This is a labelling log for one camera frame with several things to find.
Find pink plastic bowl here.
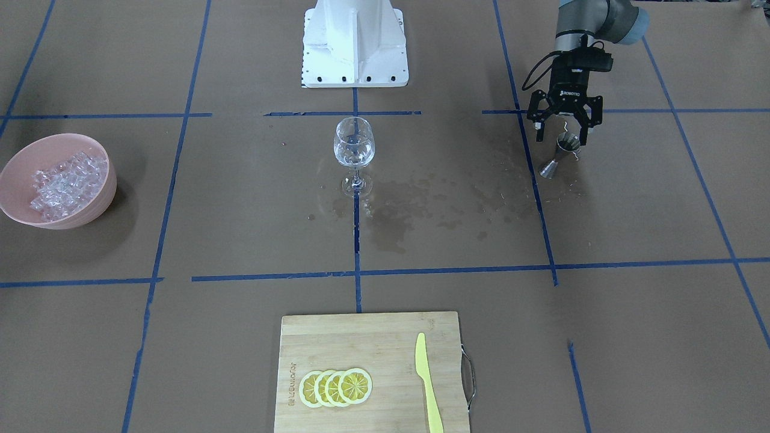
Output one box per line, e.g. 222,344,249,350
1,134,117,230

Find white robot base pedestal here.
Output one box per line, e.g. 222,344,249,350
301,1,410,88

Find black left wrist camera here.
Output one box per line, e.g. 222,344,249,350
562,46,614,72

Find bamboo cutting board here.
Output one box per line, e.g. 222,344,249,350
273,312,470,432

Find clear wine glass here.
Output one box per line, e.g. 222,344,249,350
333,116,376,198

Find yellow plastic knife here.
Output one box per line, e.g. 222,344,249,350
414,332,445,432

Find pile of clear ice cubes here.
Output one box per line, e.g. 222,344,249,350
30,152,108,223

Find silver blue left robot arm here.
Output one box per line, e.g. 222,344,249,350
527,1,651,146

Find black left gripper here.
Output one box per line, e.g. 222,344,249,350
527,51,604,146

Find steel cocktail jigger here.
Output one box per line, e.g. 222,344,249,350
539,132,581,180

